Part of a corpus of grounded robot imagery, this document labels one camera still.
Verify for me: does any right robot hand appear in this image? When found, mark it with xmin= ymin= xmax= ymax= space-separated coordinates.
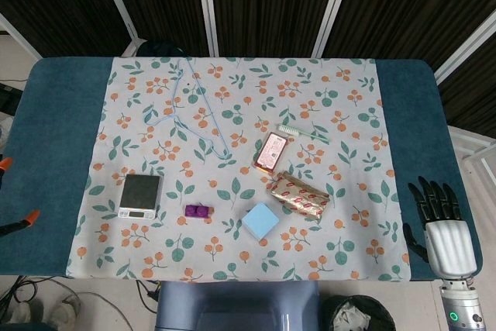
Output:
xmin=401 ymin=175 xmax=478 ymax=278

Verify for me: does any purple toy block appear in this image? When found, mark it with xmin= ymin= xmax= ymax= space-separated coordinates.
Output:
xmin=184 ymin=203 xmax=215 ymax=220

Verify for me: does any small digital scale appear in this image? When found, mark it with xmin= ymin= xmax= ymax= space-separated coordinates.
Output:
xmin=117 ymin=174 xmax=162 ymax=221

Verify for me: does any black bowl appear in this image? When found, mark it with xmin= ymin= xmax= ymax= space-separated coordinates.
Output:
xmin=137 ymin=39 xmax=187 ymax=57

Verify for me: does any white metal rack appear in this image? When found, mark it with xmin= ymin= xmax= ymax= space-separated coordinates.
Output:
xmin=449 ymin=125 xmax=496 ymax=188

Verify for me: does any black trash bin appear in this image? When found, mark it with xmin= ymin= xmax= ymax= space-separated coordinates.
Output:
xmin=321 ymin=294 xmax=396 ymax=331

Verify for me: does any gold foil snack packet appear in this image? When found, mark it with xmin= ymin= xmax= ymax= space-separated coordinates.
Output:
xmin=266 ymin=171 xmax=330 ymax=222

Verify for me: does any light blue foam cube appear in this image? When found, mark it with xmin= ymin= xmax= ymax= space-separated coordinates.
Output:
xmin=242 ymin=202 xmax=281 ymax=241

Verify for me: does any green scrubbing brush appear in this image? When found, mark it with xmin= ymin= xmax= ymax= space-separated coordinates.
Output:
xmin=277 ymin=123 xmax=330 ymax=144

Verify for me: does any red cardboard box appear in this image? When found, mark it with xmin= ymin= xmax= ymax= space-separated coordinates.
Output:
xmin=253 ymin=132 xmax=290 ymax=174

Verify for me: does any blue-grey robot torso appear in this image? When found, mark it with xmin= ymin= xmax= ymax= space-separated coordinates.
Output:
xmin=154 ymin=280 xmax=322 ymax=331

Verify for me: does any floral print tablecloth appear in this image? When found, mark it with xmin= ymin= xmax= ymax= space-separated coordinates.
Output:
xmin=65 ymin=56 xmax=412 ymax=282

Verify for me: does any white shoe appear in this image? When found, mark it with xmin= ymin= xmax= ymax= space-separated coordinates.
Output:
xmin=50 ymin=294 xmax=82 ymax=323

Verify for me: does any teal table cover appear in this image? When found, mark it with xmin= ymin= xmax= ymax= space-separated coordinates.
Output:
xmin=0 ymin=56 xmax=485 ymax=281

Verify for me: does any orange-tipped black clamp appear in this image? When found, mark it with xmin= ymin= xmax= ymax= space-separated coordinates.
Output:
xmin=0 ymin=209 xmax=42 ymax=237
xmin=0 ymin=157 xmax=13 ymax=188

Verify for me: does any light blue wire hanger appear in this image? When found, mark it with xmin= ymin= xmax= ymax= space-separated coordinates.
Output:
xmin=143 ymin=57 xmax=233 ymax=160

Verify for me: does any black floor cable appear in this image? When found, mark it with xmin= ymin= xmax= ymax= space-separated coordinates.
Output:
xmin=135 ymin=280 xmax=160 ymax=305

